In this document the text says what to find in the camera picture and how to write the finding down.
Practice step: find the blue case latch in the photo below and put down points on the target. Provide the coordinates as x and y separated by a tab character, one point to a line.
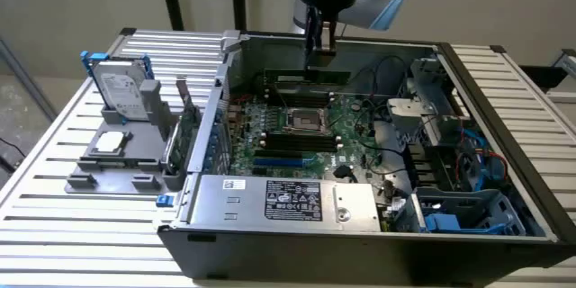
164	200

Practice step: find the grey parts rack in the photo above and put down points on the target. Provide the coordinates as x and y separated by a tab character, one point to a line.
121	153

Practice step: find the blue plastic drive bracket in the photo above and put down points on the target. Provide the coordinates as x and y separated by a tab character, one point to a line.
443	222

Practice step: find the green motherboard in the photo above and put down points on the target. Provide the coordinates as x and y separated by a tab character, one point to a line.
305	136

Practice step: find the blue expansion slot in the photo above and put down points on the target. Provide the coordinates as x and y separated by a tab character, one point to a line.
277	160

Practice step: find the green RAM stick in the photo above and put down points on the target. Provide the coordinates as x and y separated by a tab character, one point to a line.
325	76

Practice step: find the black open PC case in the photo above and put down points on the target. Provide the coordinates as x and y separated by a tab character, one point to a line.
360	247

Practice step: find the grey metal disk bay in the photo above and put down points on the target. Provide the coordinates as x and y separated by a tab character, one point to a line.
432	99

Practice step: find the black RAM slot bank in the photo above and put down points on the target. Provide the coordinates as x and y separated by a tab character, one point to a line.
297	142
300	97

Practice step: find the blue disk caddy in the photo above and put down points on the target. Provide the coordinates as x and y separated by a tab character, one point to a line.
117	65

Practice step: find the silver power supply unit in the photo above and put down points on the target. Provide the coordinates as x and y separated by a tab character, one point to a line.
283	200

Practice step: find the green graphics card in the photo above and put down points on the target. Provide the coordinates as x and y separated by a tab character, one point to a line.
183	133

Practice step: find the metal CPU socket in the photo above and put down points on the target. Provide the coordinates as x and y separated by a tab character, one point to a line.
305	120

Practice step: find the silver CPU chip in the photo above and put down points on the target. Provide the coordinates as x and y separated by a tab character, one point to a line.
109	142

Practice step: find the silver hard disk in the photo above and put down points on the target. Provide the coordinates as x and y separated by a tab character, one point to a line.
120	94

